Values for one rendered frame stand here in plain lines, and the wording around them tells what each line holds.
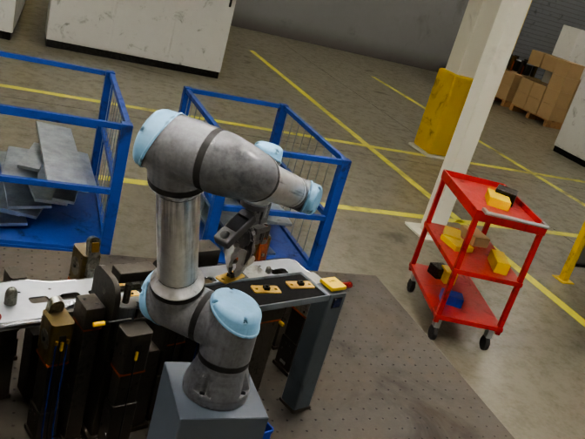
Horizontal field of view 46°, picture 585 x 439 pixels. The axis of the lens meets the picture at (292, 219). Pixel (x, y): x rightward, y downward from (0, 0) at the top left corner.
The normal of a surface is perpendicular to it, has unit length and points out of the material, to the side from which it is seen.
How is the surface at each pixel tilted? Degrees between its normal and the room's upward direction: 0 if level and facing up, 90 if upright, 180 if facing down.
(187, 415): 0
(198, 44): 90
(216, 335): 90
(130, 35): 90
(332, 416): 0
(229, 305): 7
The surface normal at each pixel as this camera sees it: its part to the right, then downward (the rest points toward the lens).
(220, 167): 0.07, 0.21
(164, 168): -0.38, 0.61
